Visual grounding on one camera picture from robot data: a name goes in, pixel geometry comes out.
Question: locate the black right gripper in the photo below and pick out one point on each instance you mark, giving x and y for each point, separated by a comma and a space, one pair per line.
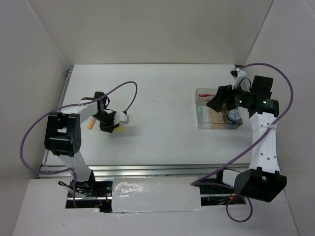
224, 94

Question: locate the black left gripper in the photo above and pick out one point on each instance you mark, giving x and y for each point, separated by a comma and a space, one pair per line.
110, 127

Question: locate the yellow translucent highlighter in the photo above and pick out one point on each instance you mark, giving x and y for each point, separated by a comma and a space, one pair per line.
120, 129

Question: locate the orange pink highlighter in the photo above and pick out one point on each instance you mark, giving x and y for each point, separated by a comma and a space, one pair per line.
91, 124

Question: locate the red ballpoint pen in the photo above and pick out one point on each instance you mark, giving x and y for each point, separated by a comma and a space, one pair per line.
205, 95

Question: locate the green translucent highlighter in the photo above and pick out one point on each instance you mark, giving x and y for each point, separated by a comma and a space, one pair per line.
199, 112

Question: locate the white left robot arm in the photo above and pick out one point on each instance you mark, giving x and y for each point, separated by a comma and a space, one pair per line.
63, 136

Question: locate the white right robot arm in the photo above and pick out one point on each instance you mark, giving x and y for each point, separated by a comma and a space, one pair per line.
263, 180

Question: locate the clear compartment organizer box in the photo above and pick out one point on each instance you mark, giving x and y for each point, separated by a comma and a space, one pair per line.
210, 118

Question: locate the white taped front panel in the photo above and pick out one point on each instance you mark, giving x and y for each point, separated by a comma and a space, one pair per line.
155, 194

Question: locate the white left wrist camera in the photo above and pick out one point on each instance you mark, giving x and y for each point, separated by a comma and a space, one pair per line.
121, 117

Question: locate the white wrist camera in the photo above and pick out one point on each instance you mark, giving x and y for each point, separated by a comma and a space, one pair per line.
121, 117
238, 75

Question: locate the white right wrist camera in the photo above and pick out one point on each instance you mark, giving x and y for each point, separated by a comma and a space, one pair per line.
238, 75

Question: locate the aluminium table edge rail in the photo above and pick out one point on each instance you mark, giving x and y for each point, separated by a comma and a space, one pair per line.
109, 172

